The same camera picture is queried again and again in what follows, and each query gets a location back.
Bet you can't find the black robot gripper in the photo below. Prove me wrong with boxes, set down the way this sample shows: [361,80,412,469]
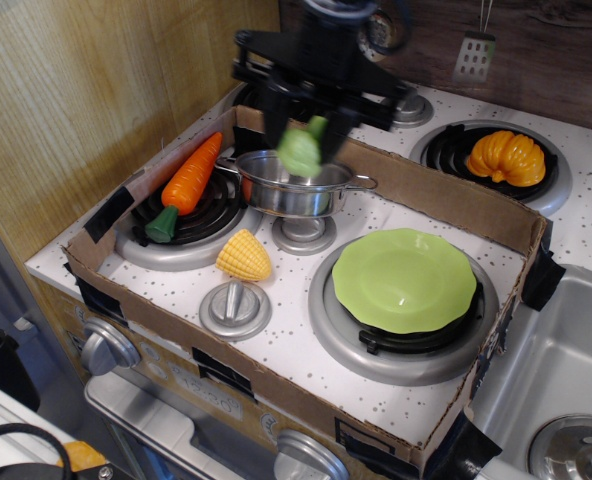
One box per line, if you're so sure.
[233,1,407,163]

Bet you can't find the green toy broccoli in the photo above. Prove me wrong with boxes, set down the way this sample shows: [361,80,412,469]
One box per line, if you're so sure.
[276,115,328,178]

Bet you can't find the small steel pan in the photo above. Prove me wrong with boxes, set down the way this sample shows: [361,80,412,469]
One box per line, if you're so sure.
[216,150,378,218]

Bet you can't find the grey knob under pan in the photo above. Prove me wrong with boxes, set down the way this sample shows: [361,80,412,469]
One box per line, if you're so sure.
[272,217,337,256]

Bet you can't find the brown cardboard fence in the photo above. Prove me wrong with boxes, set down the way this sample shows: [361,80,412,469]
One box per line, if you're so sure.
[65,106,553,478]

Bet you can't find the grey back stove knob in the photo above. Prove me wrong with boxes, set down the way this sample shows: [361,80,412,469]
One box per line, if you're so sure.
[381,88,434,128]

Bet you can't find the grey stove knob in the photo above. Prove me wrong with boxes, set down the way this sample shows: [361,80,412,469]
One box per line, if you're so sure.
[381,88,434,128]
[199,280,272,342]

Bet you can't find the orange toy carrot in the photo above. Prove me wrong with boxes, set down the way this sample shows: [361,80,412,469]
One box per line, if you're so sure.
[145,132,223,243]

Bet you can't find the back right stove burner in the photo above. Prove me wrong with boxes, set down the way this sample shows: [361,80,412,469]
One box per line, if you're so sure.
[410,120,572,216]

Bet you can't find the front left stove burner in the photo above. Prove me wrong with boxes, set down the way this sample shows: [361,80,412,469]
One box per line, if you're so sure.
[115,167,263,272]

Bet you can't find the yellow toy corn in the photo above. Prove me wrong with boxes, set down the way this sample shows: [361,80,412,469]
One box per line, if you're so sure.
[216,229,272,282]

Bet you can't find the hanging metal spatula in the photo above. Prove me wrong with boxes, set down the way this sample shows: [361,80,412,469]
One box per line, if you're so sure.
[452,0,496,85]

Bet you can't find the green plastic plate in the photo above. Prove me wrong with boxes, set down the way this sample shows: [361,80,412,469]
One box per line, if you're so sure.
[332,228,477,335]

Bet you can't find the orange toy pumpkin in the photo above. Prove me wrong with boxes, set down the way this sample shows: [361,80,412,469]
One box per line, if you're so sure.
[466,130,546,187]

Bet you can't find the grey stove top knob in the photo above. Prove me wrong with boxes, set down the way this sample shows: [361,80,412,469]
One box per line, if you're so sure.
[199,280,272,342]

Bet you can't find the front right stove burner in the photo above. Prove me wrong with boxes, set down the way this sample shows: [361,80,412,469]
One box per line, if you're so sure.
[308,247,500,387]

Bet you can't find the left oven front knob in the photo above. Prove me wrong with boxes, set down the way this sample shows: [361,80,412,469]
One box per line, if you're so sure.
[81,317,141,376]

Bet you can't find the oven knob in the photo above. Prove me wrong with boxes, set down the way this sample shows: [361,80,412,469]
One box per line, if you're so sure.
[81,317,141,376]
[273,429,350,480]

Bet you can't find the right oven front knob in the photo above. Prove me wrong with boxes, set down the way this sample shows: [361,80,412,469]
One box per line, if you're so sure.
[273,429,350,480]

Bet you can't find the grey toy sink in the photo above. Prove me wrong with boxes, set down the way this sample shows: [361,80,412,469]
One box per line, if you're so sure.
[472,266,592,479]

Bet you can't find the orange object bottom left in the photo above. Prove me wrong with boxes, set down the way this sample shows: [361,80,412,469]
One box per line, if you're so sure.
[63,440,107,473]

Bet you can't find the silver sink drain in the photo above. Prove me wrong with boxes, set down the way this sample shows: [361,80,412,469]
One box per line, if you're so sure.
[526,415,592,479]

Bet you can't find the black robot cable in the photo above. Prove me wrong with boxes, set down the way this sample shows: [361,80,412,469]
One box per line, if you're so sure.
[358,0,413,64]

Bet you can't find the oven door handle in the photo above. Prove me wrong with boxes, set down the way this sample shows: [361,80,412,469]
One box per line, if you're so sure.
[85,373,274,479]

